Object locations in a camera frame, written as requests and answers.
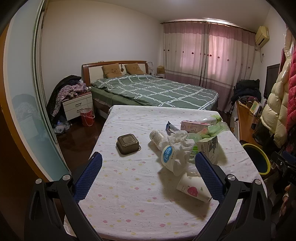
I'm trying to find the paper cup with strawberry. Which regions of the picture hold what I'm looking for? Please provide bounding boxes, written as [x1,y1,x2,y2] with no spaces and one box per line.
[177,173,212,202]

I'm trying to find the brown square plastic box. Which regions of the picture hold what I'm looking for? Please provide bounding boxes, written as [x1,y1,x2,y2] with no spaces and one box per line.
[116,133,140,155]

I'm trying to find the green white carton box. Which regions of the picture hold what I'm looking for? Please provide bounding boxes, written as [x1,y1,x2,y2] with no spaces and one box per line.
[196,136,219,164]

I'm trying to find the white tissue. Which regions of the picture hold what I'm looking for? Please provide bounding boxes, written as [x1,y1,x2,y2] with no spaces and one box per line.
[167,131,195,173]

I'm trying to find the white bottle blue label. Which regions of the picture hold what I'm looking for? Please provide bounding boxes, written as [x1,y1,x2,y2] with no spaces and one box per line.
[161,145,184,176]

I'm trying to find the white cylindrical bottle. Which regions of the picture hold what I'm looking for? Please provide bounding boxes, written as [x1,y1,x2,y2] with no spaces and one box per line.
[149,130,168,151]

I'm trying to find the pink strawberry milk carton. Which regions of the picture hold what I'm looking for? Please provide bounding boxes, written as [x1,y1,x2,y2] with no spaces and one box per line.
[181,120,210,133]

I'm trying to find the white green aloe bottle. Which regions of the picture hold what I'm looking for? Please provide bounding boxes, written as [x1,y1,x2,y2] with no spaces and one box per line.
[198,115,230,138]

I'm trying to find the yellow rimmed trash bin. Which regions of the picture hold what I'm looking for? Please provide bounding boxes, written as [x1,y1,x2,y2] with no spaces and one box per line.
[242,143,271,176]

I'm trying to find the red plastic bucket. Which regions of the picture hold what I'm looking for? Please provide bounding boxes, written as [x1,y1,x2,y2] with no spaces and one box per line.
[80,108,95,126]

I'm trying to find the sliding wardrobe door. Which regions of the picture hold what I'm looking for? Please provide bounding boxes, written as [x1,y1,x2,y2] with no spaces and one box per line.
[3,1,69,181]

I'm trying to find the white bedside drawer cabinet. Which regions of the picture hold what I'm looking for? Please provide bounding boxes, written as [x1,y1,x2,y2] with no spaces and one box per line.
[62,91,93,121]

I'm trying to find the wooden desk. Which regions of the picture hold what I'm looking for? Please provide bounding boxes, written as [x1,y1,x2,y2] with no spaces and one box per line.
[236,101,261,148]

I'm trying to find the pile of clothes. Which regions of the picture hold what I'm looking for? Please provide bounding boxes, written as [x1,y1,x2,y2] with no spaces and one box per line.
[46,75,86,122]

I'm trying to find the cream puffer jacket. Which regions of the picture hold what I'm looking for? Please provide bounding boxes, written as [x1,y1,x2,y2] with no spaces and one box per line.
[260,29,295,148]

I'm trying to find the wooden headboard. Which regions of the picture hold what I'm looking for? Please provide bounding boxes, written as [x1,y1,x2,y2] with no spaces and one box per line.
[81,60,149,86]

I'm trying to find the green checked bed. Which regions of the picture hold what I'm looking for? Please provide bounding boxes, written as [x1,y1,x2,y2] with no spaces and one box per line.
[92,74,219,110]

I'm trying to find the left brown bear pillow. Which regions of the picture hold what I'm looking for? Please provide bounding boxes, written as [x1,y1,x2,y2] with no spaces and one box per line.
[102,63,122,78]

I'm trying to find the brown bear pillow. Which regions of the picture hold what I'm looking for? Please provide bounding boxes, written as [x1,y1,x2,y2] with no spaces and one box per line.
[102,63,122,78]
[125,63,144,75]

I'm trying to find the red dotted puffer jacket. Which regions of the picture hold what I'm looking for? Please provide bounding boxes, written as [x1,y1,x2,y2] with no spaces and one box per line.
[286,50,296,131]

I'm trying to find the dark clothes pile by curtain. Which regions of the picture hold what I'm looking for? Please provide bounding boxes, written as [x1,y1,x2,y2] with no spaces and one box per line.
[231,79,262,105]

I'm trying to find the right brown bear pillow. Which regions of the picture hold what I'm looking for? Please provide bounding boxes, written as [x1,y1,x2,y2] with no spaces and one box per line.
[125,63,144,75]

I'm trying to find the black television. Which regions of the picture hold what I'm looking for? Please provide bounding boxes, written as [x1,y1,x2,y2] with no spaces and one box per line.
[263,63,280,99]

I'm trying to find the small wicker basket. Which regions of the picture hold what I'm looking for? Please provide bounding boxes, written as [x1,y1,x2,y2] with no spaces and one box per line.
[157,65,165,75]

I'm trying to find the pink white curtain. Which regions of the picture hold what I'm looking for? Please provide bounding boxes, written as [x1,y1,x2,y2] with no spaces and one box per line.
[163,21,255,111]

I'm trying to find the beige air conditioner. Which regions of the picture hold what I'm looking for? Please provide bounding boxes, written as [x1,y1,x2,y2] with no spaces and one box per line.
[255,26,269,48]

